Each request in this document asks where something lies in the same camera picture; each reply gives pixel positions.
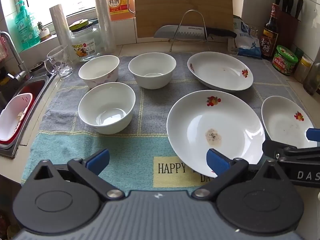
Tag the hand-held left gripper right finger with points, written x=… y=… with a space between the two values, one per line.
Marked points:
x=217 y=162

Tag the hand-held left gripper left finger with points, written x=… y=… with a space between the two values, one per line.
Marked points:
x=98 y=158

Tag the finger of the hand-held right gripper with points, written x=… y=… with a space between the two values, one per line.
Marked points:
x=300 y=153
x=313 y=133

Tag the white plate grey smudges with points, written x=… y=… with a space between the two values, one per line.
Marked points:
x=282 y=122

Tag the white plate brown stain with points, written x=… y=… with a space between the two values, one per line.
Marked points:
x=200 y=120

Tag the plain white bowl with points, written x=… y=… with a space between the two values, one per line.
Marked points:
x=106 y=105
x=152 y=65

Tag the white plate two flower prints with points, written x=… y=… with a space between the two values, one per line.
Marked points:
x=217 y=75

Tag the white bowl pink floral print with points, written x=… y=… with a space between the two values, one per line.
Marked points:
x=98 y=67

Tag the clear glass bottle red cap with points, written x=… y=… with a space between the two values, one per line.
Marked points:
x=312 y=77

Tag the grey and teal checked mat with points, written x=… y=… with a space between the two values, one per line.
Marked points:
x=150 y=120

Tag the yellow lid spice jar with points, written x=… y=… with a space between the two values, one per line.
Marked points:
x=302 y=70

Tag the green lid sauce jar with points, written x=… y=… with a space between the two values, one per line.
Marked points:
x=283 y=62

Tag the small green lid jar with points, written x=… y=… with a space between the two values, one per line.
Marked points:
x=299 y=52

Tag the white and red colander basket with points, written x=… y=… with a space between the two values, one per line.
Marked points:
x=12 y=120

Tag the dark vinegar bottle red label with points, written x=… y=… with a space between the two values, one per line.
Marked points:
x=269 y=45

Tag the clear glass mug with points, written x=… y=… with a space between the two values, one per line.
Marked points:
x=60 y=65

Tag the dark red knife block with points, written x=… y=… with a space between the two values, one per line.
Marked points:
x=287 y=32

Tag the white and blue salt bag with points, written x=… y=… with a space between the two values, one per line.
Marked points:
x=246 y=42

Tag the metal binder clip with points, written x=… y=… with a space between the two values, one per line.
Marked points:
x=252 y=31
x=257 y=31

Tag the glass jar black yellow lid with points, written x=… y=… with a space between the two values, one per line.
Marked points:
x=85 y=42

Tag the steel faucet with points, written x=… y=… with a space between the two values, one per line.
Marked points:
x=15 y=52

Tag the small potted plant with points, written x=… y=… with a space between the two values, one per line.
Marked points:
x=45 y=33

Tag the plastic wrap roll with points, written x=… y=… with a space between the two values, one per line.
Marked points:
x=60 y=25

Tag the stack of clear plastic cups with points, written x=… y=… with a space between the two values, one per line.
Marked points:
x=102 y=17

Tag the pink cloth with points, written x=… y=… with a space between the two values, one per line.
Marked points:
x=3 y=48

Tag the green dish soap bottle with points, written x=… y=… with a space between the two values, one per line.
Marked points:
x=25 y=30

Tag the orange cooking wine bottle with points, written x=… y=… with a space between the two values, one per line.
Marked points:
x=118 y=2

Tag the wooden cutting board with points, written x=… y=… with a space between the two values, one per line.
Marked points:
x=175 y=5

